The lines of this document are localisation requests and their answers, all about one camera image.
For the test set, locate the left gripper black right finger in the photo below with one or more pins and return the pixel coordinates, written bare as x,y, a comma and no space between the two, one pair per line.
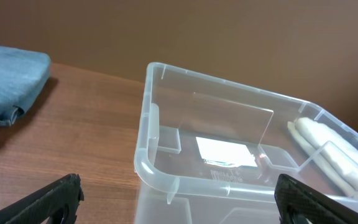
298,203

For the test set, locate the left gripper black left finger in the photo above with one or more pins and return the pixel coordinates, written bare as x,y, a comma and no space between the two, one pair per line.
55,203

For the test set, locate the cream cloth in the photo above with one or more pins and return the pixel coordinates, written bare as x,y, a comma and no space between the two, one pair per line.
327,141

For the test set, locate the clear plastic storage bin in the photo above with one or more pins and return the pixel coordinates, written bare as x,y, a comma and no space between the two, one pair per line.
210,150

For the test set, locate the folded blue cloth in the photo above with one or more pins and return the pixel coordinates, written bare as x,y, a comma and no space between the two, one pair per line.
23,74

